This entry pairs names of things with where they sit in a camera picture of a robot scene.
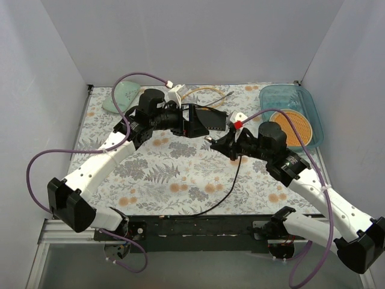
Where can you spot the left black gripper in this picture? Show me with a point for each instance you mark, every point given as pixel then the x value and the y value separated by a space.
pixel 186 119

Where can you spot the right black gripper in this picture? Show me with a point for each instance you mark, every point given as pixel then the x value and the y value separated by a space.
pixel 233 145

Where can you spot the black network switch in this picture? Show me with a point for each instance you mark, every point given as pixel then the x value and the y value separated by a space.
pixel 212 119

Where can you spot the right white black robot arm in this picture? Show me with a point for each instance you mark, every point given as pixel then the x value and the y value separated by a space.
pixel 354 236

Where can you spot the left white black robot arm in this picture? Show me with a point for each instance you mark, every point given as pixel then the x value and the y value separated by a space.
pixel 69 197

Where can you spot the floral patterned table mat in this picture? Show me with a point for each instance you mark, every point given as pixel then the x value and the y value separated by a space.
pixel 177 175

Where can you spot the teal plastic tray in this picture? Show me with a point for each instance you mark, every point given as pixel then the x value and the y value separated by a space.
pixel 297 98

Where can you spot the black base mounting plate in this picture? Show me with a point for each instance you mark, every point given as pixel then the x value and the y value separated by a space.
pixel 202 233

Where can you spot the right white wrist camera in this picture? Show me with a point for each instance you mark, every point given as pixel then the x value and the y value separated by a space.
pixel 234 122

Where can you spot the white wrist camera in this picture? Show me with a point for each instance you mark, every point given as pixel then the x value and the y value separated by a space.
pixel 234 122
pixel 175 94

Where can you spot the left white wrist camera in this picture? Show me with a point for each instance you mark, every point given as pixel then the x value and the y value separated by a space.
pixel 175 94

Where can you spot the aluminium frame rail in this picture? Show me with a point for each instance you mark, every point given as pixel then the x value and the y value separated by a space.
pixel 66 259

